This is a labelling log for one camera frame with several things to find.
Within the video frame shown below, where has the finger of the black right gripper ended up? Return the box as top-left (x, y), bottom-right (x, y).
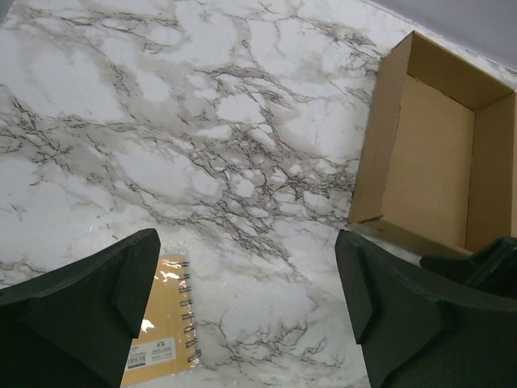
top-left (419, 237), bottom-right (516, 299)

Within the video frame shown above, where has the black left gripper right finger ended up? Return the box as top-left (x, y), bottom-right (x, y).
top-left (334, 230), bottom-right (516, 387)

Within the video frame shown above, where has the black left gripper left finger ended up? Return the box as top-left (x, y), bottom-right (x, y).
top-left (1, 229), bottom-right (161, 387)

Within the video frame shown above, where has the brown cardboard express box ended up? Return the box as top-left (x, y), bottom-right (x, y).
top-left (348, 32), bottom-right (516, 255)

